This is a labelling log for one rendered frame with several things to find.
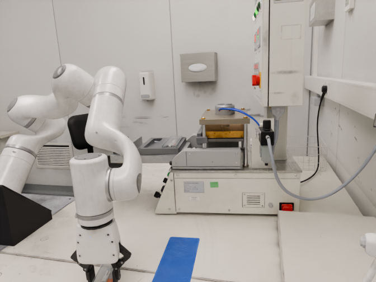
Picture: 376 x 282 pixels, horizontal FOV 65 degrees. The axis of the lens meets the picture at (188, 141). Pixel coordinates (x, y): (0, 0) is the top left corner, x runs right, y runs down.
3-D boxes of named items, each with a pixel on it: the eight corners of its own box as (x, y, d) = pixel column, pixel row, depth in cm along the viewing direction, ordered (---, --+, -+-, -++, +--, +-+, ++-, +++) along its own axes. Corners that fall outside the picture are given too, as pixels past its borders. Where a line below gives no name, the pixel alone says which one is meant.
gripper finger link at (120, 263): (110, 262, 72) (113, 286, 74) (123, 262, 72) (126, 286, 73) (114, 254, 75) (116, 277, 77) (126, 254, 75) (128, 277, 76)
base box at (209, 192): (282, 183, 138) (283, 147, 135) (301, 222, 102) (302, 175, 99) (171, 182, 146) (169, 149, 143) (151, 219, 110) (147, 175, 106)
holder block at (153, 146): (186, 142, 133) (186, 136, 133) (178, 154, 114) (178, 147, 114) (150, 142, 136) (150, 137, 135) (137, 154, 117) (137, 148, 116)
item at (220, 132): (245, 130, 129) (245, 108, 127) (248, 142, 107) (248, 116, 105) (206, 131, 131) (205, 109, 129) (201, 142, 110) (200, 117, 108)
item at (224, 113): (261, 128, 131) (261, 99, 128) (269, 145, 101) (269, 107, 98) (206, 130, 134) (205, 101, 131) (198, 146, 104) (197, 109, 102)
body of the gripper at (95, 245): (68, 225, 68) (75, 267, 70) (112, 224, 67) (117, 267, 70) (81, 210, 75) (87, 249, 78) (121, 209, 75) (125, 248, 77)
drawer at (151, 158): (191, 150, 135) (189, 133, 133) (183, 164, 114) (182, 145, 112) (128, 150, 139) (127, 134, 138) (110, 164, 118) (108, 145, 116)
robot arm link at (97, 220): (68, 217, 67) (70, 229, 68) (106, 216, 66) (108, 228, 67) (83, 201, 75) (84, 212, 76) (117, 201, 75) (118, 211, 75)
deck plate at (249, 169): (284, 147, 135) (284, 145, 135) (302, 172, 101) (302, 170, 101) (185, 148, 142) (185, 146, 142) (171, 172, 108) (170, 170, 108)
